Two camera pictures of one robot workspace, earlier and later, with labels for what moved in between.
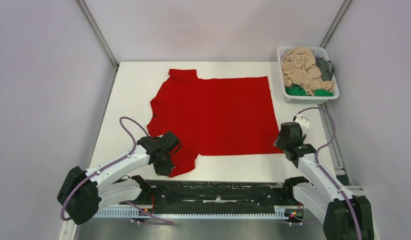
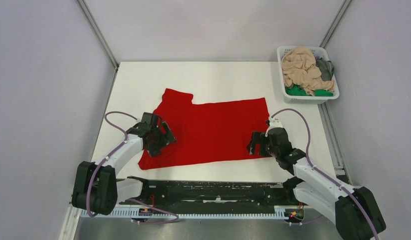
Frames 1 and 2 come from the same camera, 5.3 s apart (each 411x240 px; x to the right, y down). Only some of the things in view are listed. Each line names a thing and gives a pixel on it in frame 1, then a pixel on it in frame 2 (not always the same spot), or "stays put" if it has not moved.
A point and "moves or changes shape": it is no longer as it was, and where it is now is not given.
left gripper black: [167, 169] to [166, 138]
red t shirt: [219, 116] moves or changes shape
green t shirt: [296, 90] stays put
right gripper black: [278, 142] to [259, 138]
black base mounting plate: [218, 194] stays put
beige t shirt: [298, 68] stays put
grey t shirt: [326, 68] stays put
